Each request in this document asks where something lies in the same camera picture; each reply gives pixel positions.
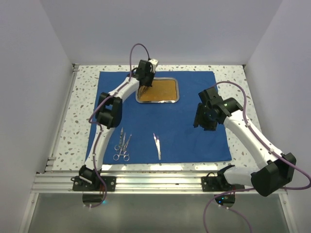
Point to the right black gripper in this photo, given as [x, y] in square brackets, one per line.
[199, 120]

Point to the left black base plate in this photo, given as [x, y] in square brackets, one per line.
[81, 185]

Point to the steel scalpel handle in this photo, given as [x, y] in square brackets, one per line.
[158, 146]
[155, 144]

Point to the steel scissors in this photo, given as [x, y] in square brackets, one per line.
[120, 138]

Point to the metal instrument tray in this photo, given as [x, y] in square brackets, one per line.
[163, 90]

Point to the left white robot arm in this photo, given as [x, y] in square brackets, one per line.
[107, 116]

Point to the blue surgical cloth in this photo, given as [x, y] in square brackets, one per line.
[180, 141]

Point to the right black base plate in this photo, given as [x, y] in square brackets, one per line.
[217, 183]

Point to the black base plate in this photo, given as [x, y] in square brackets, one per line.
[81, 185]
[217, 183]

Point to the aluminium mounting rail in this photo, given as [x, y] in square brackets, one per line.
[174, 182]

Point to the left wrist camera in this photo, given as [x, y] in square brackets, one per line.
[154, 64]

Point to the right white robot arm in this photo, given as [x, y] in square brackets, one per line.
[274, 168]

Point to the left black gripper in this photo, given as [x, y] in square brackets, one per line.
[152, 75]

